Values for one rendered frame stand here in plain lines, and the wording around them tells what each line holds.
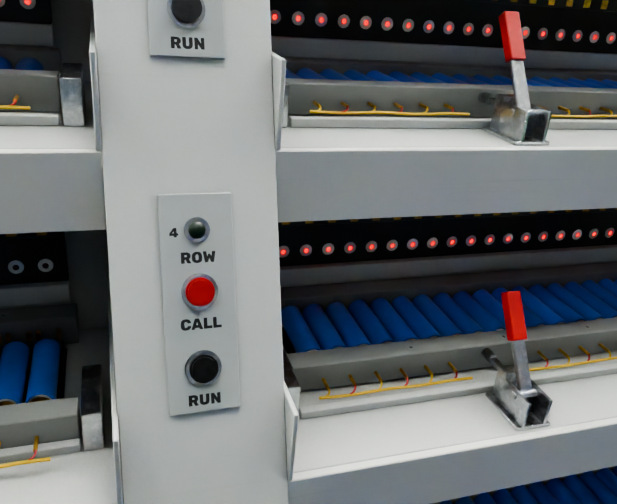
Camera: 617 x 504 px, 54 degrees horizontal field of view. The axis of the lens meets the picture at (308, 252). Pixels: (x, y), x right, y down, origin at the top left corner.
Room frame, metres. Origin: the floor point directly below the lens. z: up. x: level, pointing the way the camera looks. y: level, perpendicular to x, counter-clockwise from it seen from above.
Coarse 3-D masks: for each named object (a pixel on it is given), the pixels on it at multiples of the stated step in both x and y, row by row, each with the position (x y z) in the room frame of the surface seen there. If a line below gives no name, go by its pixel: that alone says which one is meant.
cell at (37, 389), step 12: (36, 348) 0.42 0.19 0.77; (48, 348) 0.42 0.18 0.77; (60, 348) 0.44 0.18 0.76; (36, 360) 0.41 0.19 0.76; (48, 360) 0.41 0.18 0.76; (36, 372) 0.40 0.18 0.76; (48, 372) 0.40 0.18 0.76; (36, 384) 0.38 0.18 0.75; (48, 384) 0.39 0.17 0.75; (36, 396) 0.38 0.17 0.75; (48, 396) 0.38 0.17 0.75
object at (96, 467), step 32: (0, 288) 0.45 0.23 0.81; (32, 288) 0.46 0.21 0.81; (64, 288) 0.47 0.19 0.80; (0, 352) 0.44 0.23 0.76; (96, 352) 0.45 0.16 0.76; (96, 384) 0.38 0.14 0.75; (96, 416) 0.35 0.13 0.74; (96, 448) 0.36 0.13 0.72; (0, 480) 0.34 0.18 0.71; (32, 480) 0.34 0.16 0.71; (64, 480) 0.34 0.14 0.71; (96, 480) 0.34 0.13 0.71
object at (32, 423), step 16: (48, 400) 0.37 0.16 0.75; (64, 400) 0.37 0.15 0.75; (0, 416) 0.35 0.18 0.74; (16, 416) 0.35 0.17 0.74; (32, 416) 0.35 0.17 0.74; (48, 416) 0.35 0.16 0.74; (64, 416) 0.35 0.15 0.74; (0, 432) 0.35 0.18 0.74; (16, 432) 0.35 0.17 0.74; (32, 432) 0.35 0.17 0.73; (48, 432) 0.35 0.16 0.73; (64, 432) 0.36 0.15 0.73; (80, 432) 0.37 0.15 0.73; (0, 448) 0.35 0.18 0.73; (16, 464) 0.34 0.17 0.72
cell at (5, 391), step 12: (12, 348) 0.42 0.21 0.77; (24, 348) 0.42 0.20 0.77; (0, 360) 0.41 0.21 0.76; (12, 360) 0.41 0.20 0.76; (24, 360) 0.41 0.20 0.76; (0, 372) 0.40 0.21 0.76; (12, 372) 0.39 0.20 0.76; (24, 372) 0.40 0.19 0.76; (0, 384) 0.38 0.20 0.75; (12, 384) 0.38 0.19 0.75; (24, 384) 0.40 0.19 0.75; (0, 396) 0.37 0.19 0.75; (12, 396) 0.37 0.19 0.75
